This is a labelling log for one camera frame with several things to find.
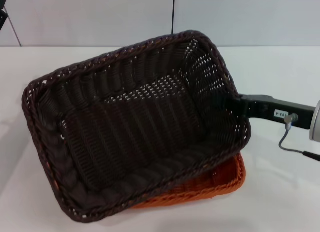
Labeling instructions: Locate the dark brown woven plastic basket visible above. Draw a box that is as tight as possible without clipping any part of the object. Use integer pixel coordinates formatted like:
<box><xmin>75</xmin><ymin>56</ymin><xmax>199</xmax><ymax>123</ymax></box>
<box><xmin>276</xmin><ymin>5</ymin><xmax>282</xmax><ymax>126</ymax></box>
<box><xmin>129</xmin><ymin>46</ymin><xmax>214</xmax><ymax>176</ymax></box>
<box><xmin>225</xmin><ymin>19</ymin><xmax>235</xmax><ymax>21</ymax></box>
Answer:
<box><xmin>22</xmin><ymin>29</ymin><xmax>252</xmax><ymax>224</ymax></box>

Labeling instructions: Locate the orange woven plastic basket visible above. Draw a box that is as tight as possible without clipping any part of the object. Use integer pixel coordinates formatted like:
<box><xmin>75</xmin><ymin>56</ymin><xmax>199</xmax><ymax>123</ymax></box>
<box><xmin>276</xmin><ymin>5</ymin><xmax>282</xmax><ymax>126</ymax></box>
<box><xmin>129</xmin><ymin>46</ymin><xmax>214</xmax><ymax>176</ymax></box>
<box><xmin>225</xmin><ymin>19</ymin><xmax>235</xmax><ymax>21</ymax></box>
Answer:
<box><xmin>129</xmin><ymin>152</ymin><xmax>248</xmax><ymax>211</ymax></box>

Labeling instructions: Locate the grey right gripper cable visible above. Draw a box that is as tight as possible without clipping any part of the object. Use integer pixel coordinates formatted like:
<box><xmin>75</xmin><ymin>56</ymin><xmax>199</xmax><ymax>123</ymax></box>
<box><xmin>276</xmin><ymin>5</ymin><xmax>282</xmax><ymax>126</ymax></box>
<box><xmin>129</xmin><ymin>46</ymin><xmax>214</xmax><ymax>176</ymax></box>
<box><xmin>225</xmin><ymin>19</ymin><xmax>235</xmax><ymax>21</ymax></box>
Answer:
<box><xmin>278</xmin><ymin>112</ymin><xmax>320</xmax><ymax>163</ymax></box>

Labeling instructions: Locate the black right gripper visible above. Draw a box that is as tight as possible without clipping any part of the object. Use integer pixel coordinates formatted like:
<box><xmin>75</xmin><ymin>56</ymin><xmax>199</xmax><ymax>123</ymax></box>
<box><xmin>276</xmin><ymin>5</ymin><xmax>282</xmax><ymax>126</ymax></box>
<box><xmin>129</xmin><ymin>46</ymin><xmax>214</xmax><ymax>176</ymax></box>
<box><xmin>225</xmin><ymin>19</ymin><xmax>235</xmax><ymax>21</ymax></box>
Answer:
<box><xmin>234</xmin><ymin>93</ymin><xmax>316</xmax><ymax>131</ymax></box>

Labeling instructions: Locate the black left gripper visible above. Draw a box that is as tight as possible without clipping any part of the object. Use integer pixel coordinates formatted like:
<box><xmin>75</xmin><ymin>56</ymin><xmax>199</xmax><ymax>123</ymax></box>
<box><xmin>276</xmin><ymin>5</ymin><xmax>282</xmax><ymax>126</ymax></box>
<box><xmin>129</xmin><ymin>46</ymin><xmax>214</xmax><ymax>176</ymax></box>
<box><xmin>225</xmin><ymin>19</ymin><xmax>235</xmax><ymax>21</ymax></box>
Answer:
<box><xmin>0</xmin><ymin>8</ymin><xmax>10</xmax><ymax>33</ymax></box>

